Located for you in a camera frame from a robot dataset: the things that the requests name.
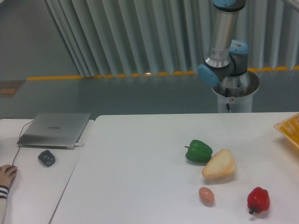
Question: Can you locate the person's hand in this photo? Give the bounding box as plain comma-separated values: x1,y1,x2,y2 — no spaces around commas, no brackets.
0,164,17,188

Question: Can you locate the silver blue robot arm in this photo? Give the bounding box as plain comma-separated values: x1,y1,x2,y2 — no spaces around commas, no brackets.
198,0,299,86

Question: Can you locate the bread slice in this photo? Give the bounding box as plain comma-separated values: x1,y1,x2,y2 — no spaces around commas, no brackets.
202,149,236,179

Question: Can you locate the green bell pepper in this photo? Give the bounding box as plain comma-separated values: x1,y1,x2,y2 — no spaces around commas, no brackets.
185,140,213,163

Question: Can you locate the silver closed laptop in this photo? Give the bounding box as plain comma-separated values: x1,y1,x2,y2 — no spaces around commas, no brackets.
17,113,91,149

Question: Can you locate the striped sleeve forearm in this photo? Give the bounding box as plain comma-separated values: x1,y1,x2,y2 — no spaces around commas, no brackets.
0,185,9,224

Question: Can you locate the black mouse cable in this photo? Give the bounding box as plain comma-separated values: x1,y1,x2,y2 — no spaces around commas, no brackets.
11,119,35,166

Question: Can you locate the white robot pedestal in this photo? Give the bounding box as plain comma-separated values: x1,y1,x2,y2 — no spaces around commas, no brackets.
212,71,260,113

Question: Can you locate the brown egg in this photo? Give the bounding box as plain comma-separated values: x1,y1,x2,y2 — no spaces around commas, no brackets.
199,187,214,206

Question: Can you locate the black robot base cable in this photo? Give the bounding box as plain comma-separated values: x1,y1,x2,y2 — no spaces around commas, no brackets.
225,88,232,113

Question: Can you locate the yellow plastic basket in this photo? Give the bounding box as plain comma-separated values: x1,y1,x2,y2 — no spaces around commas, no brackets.
274,113,299,150

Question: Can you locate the small black plastic tray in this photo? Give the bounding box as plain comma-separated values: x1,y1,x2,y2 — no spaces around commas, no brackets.
38,150,56,167

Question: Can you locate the red bell pepper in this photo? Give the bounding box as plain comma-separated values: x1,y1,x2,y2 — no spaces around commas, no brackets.
247,187,270,214

